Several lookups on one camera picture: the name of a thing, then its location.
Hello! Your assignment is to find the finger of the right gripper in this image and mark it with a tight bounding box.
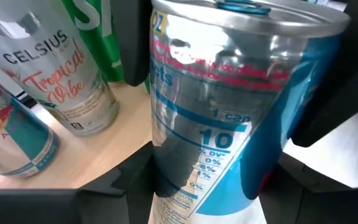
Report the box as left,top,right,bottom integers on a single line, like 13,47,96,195
110,0,152,87
290,0,358,147

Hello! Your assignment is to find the blue silver Red Bull can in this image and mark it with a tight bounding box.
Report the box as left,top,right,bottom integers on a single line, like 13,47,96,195
149,0,351,224
0,70,60,179

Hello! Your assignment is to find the white Celsius tropical print can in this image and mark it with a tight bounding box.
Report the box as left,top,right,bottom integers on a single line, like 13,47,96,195
0,0,120,137

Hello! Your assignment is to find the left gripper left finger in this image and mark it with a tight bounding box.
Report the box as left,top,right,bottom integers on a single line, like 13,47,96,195
0,141,155,224

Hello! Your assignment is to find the green soda can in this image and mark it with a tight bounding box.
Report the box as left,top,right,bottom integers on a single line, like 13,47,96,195
61,0,152,94

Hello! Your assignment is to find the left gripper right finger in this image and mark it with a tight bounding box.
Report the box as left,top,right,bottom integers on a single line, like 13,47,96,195
258,152,358,224

